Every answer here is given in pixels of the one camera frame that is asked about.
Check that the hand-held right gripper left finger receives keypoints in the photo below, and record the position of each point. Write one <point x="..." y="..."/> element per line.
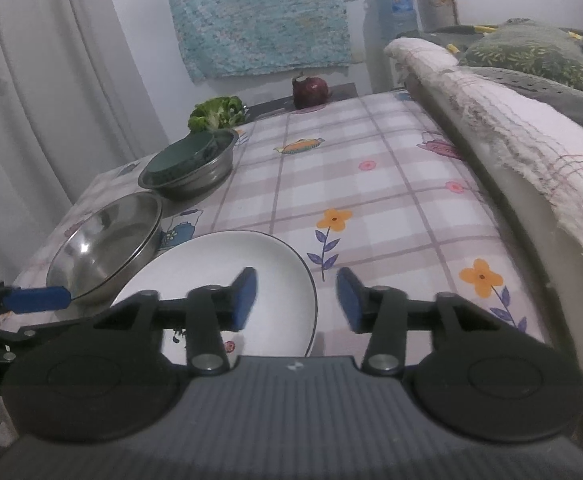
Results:
<point x="244" y="295"/>

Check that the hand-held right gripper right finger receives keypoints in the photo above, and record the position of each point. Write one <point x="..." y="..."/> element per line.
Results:
<point x="350" y="302"/>

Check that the white ceramic plate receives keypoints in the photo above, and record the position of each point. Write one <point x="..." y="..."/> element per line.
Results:
<point x="271" y="280"/>

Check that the green ceramic bowl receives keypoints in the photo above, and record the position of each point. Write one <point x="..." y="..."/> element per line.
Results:
<point x="176" y="160"/>

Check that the green lettuce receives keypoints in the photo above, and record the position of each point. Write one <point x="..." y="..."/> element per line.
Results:
<point x="216" y="112"/>

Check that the white padded bed edge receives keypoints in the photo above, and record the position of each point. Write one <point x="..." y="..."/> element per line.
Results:
<point x="521" y="225"/>

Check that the dark side table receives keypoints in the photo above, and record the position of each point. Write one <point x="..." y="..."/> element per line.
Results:
<point x="341" y="91"/>

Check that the white curtain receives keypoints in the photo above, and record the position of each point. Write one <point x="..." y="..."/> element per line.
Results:
<point x="46" y="85"/>

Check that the red onion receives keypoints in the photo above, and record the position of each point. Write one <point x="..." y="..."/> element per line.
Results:
<point x="311" y="91"/>

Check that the grey printed blanket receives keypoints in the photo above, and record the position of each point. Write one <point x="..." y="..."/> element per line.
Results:
<point x="561" y="97"/>

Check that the large clear water bottle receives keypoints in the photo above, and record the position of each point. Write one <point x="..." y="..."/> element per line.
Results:
<point x="394" y="7"/>

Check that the green patterned pillow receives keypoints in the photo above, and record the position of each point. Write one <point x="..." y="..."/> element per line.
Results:
<point x="531" y="55"/>

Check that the floral paper roll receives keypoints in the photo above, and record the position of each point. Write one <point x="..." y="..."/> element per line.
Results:
<point x="437" y="5"/>

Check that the blue patterned wall cloth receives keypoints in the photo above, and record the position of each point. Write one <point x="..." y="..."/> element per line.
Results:
<point x="256" y="15"/>

